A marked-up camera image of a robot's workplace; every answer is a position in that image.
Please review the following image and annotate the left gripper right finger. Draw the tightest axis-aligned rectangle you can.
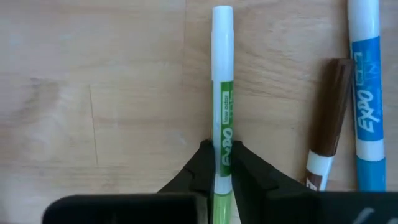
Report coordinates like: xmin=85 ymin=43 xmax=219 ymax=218
xmin=231 ymin=140 xmax=318 ymax=224

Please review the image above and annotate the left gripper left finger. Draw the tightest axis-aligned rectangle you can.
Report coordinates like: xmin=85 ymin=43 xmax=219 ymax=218
xmin=157 ymin=139 xmax=216 ymax=200

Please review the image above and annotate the brown thin whiteboard marker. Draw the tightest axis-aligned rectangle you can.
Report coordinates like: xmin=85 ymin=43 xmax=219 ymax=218
xmin=303 ymin=58 xmax=356 ymax=192

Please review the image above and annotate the green thin whiteboard marker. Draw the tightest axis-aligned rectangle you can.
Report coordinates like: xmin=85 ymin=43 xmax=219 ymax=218
xmin=210 ymin=5 xmax=235 ymax=224

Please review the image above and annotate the blue thin whiteboard marker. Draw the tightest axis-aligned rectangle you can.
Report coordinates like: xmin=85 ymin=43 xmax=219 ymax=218
xmin=347 ymin=0 xmax=387 ymax=192

